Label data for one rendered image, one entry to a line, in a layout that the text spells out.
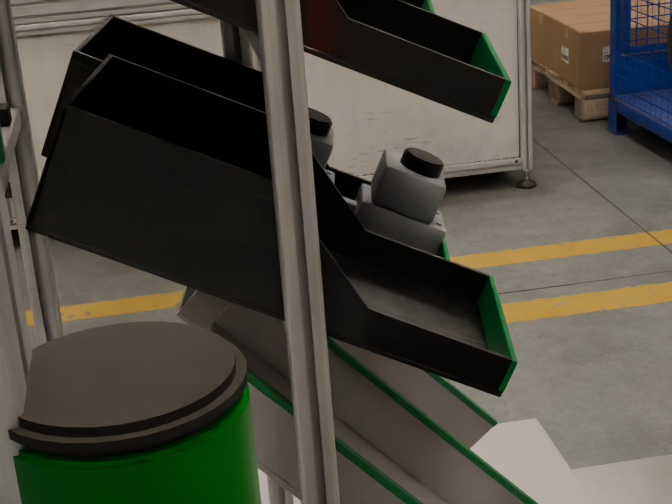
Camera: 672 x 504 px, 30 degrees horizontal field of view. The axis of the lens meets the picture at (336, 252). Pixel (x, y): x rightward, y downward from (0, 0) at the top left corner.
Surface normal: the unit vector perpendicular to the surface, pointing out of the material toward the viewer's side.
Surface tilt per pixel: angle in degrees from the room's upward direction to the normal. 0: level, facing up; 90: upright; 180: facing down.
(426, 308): 25
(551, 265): 0
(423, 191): 90
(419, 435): 90
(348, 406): 90
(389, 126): 90
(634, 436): 0
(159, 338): 0
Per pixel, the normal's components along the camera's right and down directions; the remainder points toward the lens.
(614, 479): -0.07, -0.93
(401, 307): 0.36, -0.87
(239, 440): 0.94, 0.05
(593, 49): 0.15, 0.33
